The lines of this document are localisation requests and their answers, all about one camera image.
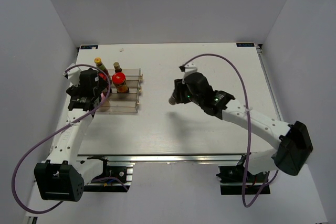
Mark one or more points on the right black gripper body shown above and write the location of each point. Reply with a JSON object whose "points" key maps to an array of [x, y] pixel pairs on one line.
{"points": [[199, 102]]}

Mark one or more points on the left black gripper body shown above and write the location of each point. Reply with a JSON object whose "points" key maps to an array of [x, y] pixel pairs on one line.
{"points": [[102, 85]]}

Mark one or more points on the green bottle yellow cap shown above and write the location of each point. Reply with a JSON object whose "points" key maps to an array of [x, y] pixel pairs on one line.
{"points": [[101, 66]]}

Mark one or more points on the red lid sauce jar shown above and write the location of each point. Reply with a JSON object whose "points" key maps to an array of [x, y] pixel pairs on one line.
{"points": [[120, 82], [103, 76]]}

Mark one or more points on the small yellow bottle brown cap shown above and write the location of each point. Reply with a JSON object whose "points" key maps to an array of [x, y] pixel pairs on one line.
{"points": [[117, 67]]}

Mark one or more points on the small black cap jar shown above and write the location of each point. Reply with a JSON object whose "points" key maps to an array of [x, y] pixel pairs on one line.
{"points": [[172, 101]]}

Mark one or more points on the pink cap white bottle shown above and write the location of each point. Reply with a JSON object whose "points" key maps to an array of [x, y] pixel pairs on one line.
{"points": [[105, 93]]}

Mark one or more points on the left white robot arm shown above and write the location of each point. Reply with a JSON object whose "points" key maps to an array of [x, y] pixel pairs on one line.
{"points": [[62, 177]]}

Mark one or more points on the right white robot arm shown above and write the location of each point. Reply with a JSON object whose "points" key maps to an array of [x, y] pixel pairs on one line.
{"points": [[291, 143]]}

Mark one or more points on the clear tiered acrylic rack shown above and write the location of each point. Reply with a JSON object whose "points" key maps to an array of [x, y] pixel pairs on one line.
{"points": [[125, 102]]}

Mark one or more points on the left blue table label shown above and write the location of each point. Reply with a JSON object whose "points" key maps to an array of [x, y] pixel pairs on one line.
{"points": [[88, 47]]}

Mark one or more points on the blue table label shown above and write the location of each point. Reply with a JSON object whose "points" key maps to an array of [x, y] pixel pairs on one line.
{"points": [[88, 47], [245, 44]]}

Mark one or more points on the right blue table label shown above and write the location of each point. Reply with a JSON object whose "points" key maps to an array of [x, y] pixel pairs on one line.
{"points": [[245, 44]]}

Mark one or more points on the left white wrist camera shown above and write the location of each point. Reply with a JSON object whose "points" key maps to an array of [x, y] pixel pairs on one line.
{"points": [[72, 73]]}

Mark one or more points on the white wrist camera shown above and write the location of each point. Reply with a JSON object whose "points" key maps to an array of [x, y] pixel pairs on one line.
{"points": [[72, 73], [188, 69]]}

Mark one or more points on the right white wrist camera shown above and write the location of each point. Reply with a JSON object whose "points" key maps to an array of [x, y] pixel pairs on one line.
{"points": [[188, 69]]}

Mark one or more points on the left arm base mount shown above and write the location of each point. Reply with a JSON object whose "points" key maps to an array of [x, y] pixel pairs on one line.
{"points": [[102, 175]]}

